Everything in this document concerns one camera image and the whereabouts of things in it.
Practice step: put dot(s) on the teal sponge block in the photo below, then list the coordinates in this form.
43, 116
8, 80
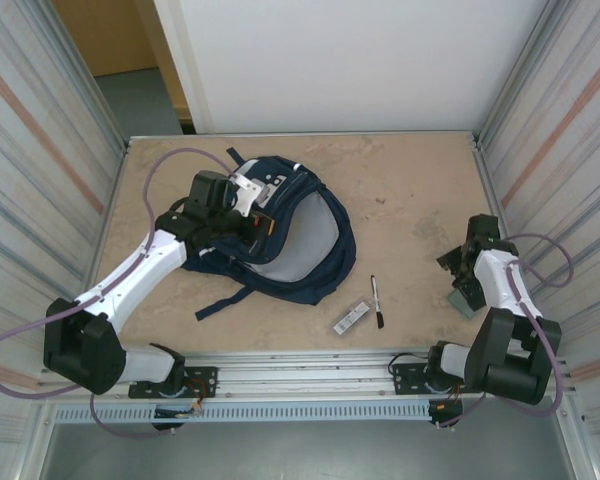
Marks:
461, 305

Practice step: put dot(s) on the navy blue backpack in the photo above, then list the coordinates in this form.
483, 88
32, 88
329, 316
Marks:
305, 240

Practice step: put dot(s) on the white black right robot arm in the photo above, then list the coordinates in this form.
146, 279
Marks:
500, 285

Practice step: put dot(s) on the black marker pen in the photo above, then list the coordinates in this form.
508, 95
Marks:
377, 300

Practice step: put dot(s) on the corrugated plastic side panel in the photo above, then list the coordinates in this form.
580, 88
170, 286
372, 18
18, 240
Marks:
30, 150
570, 150

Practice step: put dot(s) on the wooden door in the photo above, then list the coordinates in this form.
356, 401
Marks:
110, 35

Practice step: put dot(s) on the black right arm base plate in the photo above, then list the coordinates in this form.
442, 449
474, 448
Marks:
405, 375

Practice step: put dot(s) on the aluminium mounting rail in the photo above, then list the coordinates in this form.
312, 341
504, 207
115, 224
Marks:
305, 370

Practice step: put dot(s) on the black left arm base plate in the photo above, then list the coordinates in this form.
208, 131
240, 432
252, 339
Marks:
205, 375

